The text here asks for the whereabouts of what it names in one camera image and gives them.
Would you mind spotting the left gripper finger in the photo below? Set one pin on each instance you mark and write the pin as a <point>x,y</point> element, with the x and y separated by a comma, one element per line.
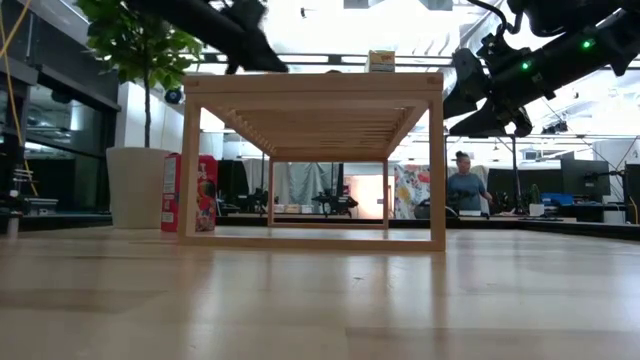
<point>255,55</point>

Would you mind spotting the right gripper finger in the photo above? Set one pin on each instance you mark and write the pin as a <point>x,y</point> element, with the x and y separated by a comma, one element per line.
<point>487,122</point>
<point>467,75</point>

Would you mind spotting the yellow Corn Pops cereal box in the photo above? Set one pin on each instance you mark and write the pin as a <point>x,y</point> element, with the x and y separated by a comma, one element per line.
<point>381,62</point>

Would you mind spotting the red Froot Loops cereal box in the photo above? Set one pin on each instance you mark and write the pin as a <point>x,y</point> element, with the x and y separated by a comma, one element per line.
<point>171,200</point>

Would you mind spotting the black background robot arm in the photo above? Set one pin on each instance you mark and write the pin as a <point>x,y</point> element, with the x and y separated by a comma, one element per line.
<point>335,202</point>
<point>257,200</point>

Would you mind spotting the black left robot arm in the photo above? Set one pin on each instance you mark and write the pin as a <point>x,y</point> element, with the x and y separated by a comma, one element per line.
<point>190,20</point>

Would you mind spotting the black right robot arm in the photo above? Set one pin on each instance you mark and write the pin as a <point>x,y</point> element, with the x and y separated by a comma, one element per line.
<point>575,55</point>

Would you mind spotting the light wooden slatted shelf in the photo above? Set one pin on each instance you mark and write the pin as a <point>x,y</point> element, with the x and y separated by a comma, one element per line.
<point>310,85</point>

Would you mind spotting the black ceiling spotlight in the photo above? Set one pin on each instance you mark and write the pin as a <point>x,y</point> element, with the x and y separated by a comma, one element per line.
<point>556,126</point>

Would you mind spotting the person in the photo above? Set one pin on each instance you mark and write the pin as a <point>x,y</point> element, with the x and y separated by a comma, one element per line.
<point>467,192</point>

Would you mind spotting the small cactus white pot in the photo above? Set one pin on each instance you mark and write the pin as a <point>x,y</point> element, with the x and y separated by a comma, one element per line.
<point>536,207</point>

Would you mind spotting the floral patterned cloth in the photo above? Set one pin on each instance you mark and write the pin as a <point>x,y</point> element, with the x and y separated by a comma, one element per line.
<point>412,190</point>

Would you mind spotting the blue plastic bin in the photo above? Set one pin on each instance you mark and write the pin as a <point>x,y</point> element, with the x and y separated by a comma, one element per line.
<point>557,199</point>

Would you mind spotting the black computer monitor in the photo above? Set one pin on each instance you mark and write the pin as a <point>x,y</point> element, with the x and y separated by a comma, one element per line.
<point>585,177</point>
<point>633,190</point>

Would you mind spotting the green leafy potted tree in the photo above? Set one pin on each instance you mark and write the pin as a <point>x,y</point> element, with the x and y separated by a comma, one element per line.
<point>135,45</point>

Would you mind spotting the grey hanging cloth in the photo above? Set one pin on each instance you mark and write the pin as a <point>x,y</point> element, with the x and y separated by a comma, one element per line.
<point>300,182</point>

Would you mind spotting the orange lit panel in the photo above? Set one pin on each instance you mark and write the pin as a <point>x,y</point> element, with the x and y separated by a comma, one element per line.
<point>370,195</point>

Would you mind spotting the white container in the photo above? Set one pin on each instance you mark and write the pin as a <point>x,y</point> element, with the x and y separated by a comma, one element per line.
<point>614,216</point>

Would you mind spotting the grey tray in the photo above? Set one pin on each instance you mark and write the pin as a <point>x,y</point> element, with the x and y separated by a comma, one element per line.
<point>42,204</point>

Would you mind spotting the small white cup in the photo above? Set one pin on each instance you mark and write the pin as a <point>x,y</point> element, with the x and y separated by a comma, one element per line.
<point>13,227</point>

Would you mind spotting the black metal frame stand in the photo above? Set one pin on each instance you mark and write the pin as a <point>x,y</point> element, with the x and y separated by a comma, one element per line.
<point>514,175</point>

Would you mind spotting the small round dark camera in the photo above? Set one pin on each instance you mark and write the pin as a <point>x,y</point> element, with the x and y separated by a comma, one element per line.
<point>173,96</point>

